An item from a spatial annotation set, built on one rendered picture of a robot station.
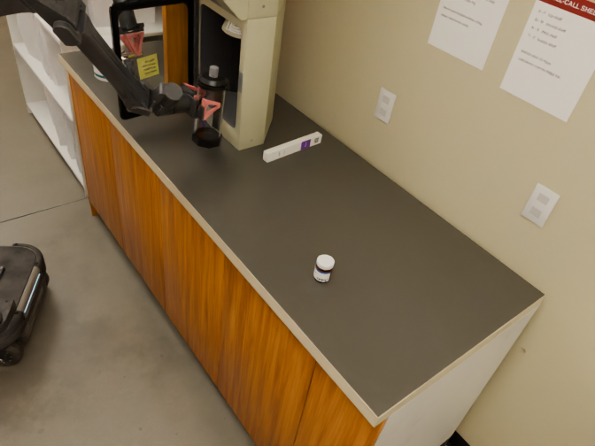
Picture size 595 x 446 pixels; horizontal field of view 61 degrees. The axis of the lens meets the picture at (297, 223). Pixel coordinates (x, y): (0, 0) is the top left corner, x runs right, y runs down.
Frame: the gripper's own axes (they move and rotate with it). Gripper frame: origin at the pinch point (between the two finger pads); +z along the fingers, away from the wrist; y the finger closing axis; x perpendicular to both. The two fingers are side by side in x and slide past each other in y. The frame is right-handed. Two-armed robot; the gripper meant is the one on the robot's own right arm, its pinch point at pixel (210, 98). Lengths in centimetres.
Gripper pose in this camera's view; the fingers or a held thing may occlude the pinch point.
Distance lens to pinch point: 174.2
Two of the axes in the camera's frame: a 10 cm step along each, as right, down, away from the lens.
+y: -6.2, -5.7, 5.3
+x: -2.0, 7.7, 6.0
